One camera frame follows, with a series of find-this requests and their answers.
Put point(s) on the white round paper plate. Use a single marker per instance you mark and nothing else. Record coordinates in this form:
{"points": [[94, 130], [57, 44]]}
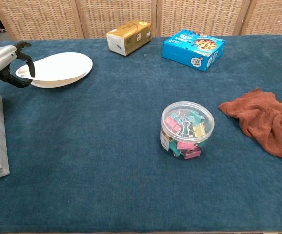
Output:
{"points": [[50, 84], [60, 64]]}

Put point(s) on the blue cookie box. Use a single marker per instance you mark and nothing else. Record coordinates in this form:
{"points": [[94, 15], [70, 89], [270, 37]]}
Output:
{"points": [[192, 50]]}

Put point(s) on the wicker folding screen panel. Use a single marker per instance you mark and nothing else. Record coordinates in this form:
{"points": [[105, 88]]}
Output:
{"points": [[199, 14], [270, 15], [41, 17], [116, 12]]}

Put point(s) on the gold tissue pack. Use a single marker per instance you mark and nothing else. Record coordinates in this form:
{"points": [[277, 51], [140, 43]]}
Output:
{"points": [[128, 36]]}

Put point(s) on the blue carpet table cover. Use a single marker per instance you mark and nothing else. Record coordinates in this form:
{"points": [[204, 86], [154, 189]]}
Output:
{"points": [[94, 158]]}

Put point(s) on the pink binder clip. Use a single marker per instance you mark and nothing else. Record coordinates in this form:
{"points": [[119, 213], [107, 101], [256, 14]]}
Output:
{"points": [[171, 123], [185, 145]]}

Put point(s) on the teal binder clip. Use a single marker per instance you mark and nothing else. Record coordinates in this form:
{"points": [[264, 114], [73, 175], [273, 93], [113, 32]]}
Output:
{"points": [[196, 116]]}

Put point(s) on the clear round binder clip jar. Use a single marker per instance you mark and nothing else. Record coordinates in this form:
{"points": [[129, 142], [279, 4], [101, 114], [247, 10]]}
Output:
{"points": [[187, 146]]}

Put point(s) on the yellow binder clip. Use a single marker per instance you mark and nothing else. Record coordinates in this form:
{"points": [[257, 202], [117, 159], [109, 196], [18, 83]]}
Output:
{"points": [[199, 130]]}

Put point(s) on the brown cloth rag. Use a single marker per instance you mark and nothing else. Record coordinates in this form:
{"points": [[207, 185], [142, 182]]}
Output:
{"points": [[265, 122]]}

